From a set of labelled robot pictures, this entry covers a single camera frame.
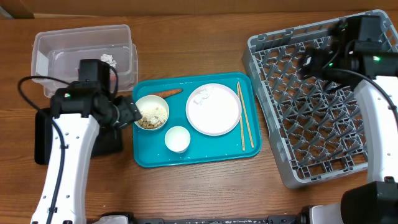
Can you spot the teal plastic tray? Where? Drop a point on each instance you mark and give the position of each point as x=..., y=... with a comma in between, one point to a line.
x=149, y=147

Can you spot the small white cup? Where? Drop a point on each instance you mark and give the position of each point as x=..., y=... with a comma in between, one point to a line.
x=177, y=139

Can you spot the grey dishwasher rack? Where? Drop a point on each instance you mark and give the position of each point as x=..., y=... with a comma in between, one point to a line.
x=315, y=128

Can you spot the white napkin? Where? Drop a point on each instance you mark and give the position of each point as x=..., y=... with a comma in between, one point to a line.
x=109, y=60

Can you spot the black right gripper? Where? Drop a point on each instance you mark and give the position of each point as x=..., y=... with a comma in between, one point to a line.
x=309, y=63

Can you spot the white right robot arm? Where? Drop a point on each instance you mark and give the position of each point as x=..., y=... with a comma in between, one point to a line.
x=372, y=76

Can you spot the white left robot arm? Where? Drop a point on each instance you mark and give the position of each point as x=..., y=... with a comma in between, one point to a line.
x=77, y=113

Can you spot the black rectangular tray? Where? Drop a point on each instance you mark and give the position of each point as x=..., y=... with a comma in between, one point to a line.
x=109, y=140

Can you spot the clear plastic bin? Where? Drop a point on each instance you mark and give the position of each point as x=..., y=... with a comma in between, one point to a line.
x=58, y=53

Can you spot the light wooden chopstick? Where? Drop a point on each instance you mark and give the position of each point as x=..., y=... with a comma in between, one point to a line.
x=241, y=118

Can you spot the orange carrot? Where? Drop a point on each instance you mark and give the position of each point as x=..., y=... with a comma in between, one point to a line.
x=167, y=93

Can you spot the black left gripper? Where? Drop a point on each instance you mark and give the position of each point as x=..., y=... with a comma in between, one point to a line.
x=130, y=112

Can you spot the cream bowl with food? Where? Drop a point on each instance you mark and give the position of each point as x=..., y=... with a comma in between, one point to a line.
x=154, y=111

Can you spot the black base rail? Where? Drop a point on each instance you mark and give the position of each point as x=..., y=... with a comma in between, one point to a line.
x=301, y=218

